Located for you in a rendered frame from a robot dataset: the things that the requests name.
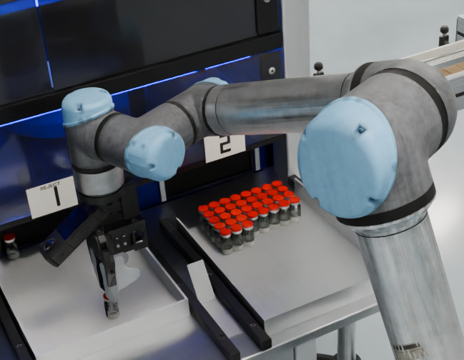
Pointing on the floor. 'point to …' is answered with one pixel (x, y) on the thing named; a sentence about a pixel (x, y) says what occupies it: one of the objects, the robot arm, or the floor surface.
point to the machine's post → (291, 48)
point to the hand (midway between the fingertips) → (106, 292)
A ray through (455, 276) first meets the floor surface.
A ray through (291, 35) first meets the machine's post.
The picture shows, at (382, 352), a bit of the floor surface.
